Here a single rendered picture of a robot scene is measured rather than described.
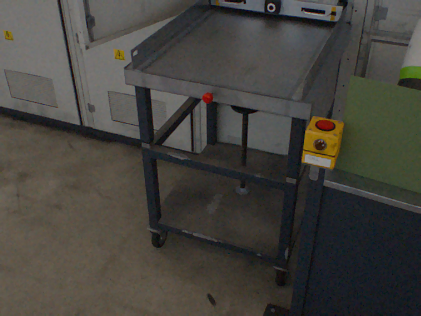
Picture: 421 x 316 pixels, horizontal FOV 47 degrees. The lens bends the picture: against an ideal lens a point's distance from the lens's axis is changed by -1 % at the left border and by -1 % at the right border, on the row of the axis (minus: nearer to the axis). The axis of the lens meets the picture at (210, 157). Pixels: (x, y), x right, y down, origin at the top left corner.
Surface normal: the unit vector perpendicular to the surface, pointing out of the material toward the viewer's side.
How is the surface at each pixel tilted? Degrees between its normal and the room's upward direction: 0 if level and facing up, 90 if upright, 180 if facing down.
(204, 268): 0
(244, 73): 0
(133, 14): 90
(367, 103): 90
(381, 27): 90
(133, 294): 0
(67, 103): 90
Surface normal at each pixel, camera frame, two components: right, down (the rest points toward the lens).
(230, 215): 0.00, -0.81
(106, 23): 0.76, 0.38
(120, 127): -0.39, 0.54
